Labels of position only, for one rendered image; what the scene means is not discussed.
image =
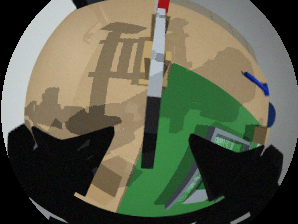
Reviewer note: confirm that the green putting mat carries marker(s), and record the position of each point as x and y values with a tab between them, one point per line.
190	104

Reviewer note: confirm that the tan cardboard box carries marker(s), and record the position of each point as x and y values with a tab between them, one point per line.
261	134
104	185

